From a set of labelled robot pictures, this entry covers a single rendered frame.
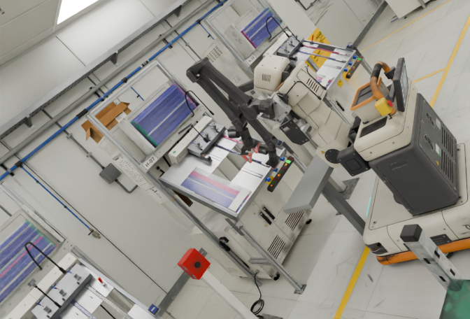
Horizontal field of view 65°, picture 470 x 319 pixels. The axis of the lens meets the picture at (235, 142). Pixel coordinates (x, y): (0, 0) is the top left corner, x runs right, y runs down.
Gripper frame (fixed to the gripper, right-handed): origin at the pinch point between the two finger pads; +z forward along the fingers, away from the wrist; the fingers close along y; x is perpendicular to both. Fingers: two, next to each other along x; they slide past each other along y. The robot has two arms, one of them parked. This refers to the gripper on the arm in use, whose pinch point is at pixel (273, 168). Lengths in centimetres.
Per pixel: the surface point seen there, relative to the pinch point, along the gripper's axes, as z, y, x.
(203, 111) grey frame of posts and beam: -9, -20, -79
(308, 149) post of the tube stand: 23, -48, 5
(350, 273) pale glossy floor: 27, 35, 74
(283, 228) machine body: 59, 10, 12
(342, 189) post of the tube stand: 57, -47, 38
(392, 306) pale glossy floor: 0, 54, 102
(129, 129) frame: -30, 38, -99
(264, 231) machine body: 50, 24, 3
